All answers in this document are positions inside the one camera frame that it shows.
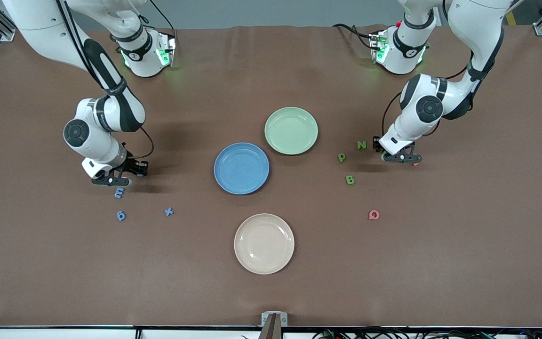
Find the green foam letter B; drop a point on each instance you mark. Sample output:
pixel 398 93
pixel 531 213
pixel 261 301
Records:
pixel 347 180

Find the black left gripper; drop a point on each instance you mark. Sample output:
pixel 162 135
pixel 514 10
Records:
pixel 377 145

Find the green plate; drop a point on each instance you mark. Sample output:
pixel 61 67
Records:
pixel 291 131

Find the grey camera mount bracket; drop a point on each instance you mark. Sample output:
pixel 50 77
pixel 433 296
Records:
pixel 274 325

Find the blue foam letter E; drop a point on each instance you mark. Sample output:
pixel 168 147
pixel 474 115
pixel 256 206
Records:
pixel 118 192

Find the blue foam number 6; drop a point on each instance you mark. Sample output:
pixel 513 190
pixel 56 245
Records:
pixel 118 215

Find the green foam capital N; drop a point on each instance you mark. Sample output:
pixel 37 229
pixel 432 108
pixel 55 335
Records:
pixel 362 145

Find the blue foam letter x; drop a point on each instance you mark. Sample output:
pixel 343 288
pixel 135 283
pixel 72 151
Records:
pixel 169 212

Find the green foam letter P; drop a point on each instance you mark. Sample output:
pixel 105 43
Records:
pixel 340 160

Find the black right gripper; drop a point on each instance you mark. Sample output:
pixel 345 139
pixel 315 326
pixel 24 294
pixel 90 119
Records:
pixel 133 166

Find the blue plate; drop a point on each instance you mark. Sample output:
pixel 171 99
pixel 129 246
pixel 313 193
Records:
pixel 241 168

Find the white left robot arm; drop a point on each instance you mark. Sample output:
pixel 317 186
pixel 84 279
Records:
pixel 475 28

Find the white table edge rail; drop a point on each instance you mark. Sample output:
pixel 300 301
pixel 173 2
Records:
pixel 40 334

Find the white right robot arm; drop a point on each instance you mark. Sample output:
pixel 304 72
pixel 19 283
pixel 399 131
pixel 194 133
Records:
pixel 31 23

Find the brown table cover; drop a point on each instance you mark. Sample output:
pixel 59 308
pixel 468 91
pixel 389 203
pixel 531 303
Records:
pixel 64 282

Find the pink foam letter Q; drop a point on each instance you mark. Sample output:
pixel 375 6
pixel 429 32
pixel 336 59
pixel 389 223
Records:
pixel 370 215

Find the beige plate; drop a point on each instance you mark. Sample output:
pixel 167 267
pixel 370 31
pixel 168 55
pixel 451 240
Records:
pixel 264 244

